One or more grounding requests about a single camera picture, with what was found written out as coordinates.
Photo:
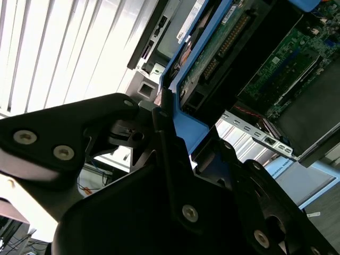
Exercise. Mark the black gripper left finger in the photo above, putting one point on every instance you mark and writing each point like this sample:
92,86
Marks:
53,127

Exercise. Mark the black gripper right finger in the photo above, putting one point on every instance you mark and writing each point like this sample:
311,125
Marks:
265,207

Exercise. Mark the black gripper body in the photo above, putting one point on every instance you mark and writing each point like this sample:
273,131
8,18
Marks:
119,225

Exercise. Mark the hard disk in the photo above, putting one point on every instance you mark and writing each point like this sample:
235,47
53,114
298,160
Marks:
188,127

